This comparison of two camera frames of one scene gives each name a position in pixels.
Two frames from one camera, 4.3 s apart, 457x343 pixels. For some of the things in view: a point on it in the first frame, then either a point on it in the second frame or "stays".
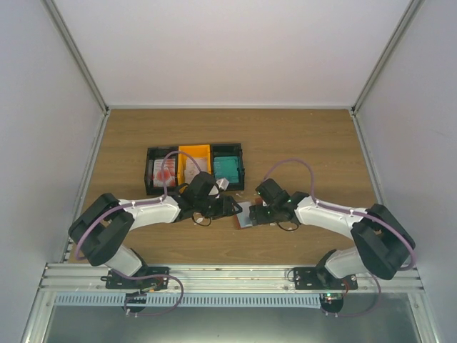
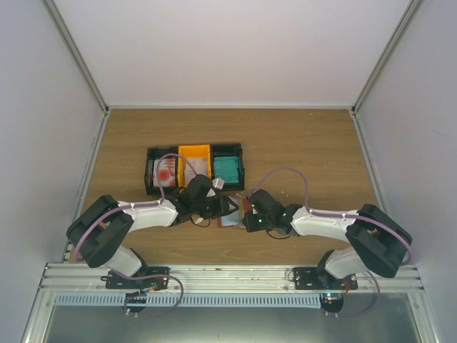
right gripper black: x=257 y=217 → x=250 y=224
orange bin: x=187 y=168 stays
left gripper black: x=225 y=209 stays
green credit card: x=227 y=168 stays
